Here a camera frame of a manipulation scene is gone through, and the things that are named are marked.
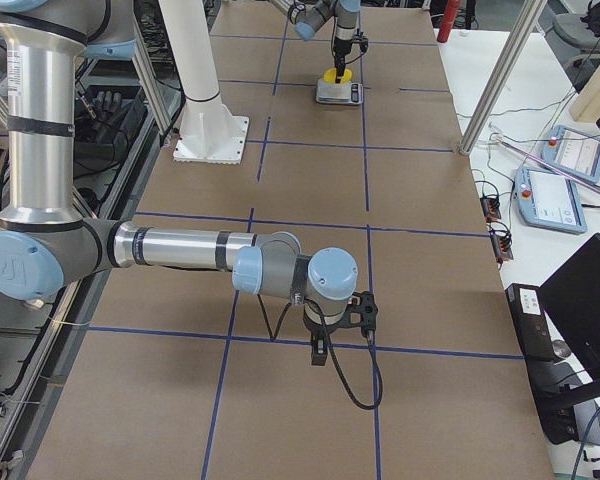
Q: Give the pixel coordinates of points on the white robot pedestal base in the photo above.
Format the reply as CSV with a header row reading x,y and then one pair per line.
x,y
208,131

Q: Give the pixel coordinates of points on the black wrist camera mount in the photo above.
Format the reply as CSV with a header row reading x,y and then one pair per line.
x,y
361,41

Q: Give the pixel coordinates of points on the near teach pendant tablet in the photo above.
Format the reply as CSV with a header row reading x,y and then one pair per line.
x,y
549,201

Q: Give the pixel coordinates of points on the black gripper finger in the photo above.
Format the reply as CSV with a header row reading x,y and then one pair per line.
x,y
319,351
339,65

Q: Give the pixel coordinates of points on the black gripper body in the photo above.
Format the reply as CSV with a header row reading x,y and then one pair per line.
x,y
341,46
320,330

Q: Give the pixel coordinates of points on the black monitor with stand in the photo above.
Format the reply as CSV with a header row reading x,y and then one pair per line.
x,y
571,298

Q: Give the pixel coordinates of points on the metal reacher grabber stick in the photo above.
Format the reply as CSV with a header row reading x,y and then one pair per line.
x,y
514,145

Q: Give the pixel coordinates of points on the grey digital kitchen scale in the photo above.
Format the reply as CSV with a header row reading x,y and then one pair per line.
x,y
348,93

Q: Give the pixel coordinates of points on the aluminium frame post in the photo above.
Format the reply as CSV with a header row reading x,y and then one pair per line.
x,y
517,38

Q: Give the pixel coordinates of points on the far teach pendant tablet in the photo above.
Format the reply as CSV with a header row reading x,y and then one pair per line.
x,y
573,151

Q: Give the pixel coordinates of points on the red cylinder bottle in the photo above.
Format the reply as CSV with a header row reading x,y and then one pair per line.
x,y
448,20

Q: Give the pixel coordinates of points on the teach pendant tablet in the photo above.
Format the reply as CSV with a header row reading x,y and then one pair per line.
x,y
573,151
549,201

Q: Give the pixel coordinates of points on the black small box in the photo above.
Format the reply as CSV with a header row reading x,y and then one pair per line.
x,y
531,325

